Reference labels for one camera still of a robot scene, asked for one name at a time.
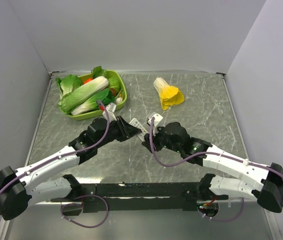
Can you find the round green cabbage toy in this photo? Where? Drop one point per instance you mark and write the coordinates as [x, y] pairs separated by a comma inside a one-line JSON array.
[[114, 83]]

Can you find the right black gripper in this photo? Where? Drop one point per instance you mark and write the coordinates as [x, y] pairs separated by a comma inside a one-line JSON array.
[[160, 129]]

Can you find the green leaf lettuce toy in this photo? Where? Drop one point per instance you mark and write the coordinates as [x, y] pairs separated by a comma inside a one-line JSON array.
[[68, 84]]

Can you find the green plastic tray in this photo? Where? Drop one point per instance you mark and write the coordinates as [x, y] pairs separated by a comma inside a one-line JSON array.
[[119, 98]]

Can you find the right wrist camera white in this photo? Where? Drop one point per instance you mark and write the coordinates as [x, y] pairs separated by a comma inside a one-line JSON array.
[[158, 120]]

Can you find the bok choy toy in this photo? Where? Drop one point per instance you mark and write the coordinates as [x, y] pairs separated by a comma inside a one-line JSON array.
[[105, 96]]

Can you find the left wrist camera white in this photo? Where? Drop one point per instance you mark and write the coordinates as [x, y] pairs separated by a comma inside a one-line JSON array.
[[110, 109]]

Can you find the white remote control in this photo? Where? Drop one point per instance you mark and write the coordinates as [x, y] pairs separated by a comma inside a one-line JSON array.
[[141, 136]]

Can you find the large napa cabbage toy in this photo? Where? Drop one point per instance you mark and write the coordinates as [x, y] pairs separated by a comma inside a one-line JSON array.
[[81, 94]]

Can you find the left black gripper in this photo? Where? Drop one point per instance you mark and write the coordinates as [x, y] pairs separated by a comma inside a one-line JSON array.
[[126, 130]]

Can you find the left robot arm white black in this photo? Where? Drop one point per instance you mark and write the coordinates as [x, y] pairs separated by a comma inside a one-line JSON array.
[[28, 185]]

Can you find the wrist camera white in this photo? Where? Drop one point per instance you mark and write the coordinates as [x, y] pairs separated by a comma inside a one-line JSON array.
[[158, 120], [110, 109]]

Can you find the yellow cabbage toy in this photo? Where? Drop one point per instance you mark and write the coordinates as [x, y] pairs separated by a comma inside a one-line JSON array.
[[169, 95]]

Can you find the red tomato toy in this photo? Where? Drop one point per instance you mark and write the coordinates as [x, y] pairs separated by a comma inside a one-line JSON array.
[[87, 81]]

